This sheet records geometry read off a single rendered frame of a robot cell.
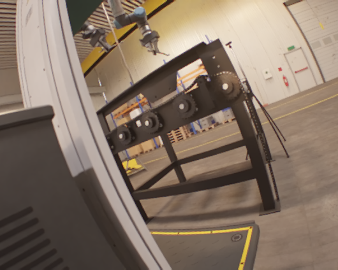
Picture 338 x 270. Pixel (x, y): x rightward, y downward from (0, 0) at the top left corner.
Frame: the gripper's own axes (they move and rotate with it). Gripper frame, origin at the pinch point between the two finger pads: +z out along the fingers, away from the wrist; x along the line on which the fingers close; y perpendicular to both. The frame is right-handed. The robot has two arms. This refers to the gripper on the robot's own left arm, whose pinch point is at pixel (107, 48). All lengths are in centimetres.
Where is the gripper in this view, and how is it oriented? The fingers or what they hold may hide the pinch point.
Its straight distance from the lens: 124.1
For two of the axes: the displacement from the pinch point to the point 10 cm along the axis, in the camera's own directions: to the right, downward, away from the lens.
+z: 6.7, 7.0, 2.5
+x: -6.6, 4.0, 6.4
